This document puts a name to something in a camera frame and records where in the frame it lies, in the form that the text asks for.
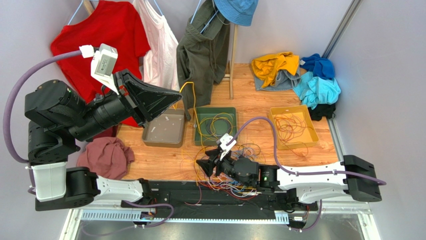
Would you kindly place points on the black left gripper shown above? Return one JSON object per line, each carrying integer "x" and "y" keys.
{"x": 144, "y": 101}

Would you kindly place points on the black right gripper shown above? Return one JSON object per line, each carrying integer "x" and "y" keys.
{"x": 218, "y": 165}

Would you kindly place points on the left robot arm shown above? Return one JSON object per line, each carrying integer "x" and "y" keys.
{"x": 58, "y": 117}

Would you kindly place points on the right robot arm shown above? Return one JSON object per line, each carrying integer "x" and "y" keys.
{"x": 353, "y": 176}

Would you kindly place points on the tan metal tray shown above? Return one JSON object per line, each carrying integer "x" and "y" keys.
{"x": 167, "y": 130}

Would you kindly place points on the green metal tray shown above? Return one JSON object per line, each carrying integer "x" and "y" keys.
{"x": 211, "y": 123}

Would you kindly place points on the white pink hanging garment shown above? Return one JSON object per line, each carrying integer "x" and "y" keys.
{"x": 160, "y": 62}

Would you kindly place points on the dusty pink crumpled cloth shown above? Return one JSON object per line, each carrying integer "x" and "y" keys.
{"x": 108, "y": 157}

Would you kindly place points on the olive green hanging garment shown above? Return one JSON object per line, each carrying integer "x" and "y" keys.
{"x": 202, "y": 55}

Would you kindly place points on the red t-shirt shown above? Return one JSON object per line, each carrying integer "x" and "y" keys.
{"x": 116, "y": 24}

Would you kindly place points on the wooden clothes rack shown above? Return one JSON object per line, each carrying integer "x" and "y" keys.
{"x": 230, "y": 67}

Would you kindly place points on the yellow plastic tray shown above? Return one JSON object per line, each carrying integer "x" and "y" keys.
{"x": 294, "y": 128}

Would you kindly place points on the yellow crumpled cloth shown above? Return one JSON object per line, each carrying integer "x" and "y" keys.
{"x": 273, "y": 69}

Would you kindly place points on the grey crumpled cloth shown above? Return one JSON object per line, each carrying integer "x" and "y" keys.
{"x": 284, "y": 81}

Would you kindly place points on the cyan crumpled cloth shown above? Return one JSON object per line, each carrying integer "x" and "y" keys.
{"x": 313, "y": 90}

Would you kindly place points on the blue bucket hat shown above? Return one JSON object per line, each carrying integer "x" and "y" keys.
{"x": 238, "y": 12}

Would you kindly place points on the black crumpled cloth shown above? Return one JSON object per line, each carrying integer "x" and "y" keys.
{"x": 322, "y": 110}

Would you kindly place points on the dark blue crumpled cloth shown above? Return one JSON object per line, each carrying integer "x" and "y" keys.
{"x": 319, "y": 66}

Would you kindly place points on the aluminium corner profile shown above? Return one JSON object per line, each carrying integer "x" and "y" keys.
{"x": 341, "y": 28}

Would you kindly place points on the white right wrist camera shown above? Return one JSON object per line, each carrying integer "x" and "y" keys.
{"x": 226, "y": 143}

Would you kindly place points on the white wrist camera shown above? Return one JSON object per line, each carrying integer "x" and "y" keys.
{"x": 102, "y": 64}
{"x": 226, "y": 143}

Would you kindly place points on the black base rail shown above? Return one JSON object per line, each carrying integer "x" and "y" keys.
{"x": 199, "y": 202}

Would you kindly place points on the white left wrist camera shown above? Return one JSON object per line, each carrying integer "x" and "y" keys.
{"x": 102, "y": 64}

